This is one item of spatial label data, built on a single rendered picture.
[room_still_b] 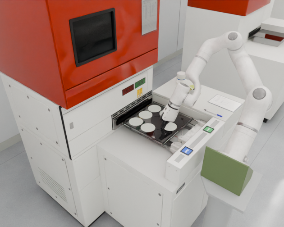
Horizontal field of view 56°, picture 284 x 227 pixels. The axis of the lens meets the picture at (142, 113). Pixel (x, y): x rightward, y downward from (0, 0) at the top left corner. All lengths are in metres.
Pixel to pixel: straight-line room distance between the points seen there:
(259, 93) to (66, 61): 0.99
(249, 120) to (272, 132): 2.05
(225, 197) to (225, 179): 0.10
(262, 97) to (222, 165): 0.41
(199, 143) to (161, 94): 0.59
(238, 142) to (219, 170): 0.19
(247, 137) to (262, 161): 1.62
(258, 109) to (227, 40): 0.45
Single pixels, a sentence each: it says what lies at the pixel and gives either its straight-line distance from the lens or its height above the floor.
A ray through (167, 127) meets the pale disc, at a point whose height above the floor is 0.90.
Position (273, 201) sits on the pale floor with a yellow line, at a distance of 2.80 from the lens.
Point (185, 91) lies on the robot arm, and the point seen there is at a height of 1.19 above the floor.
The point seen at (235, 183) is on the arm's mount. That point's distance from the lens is 1.57.
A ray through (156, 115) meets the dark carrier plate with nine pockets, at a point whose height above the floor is 0.90.
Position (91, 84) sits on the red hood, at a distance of 1.54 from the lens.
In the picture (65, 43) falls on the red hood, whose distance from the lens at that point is 1.36.
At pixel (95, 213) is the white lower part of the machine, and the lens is 2.31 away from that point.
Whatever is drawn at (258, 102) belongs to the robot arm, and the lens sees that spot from 1.52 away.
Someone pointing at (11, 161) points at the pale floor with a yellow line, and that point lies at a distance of 3.18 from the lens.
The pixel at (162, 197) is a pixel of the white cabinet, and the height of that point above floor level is 0.72.
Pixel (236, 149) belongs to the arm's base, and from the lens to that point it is 1.52.
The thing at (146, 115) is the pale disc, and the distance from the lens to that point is 1.95.
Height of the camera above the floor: 2.03
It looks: 35 degrees down
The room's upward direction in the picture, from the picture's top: straight up
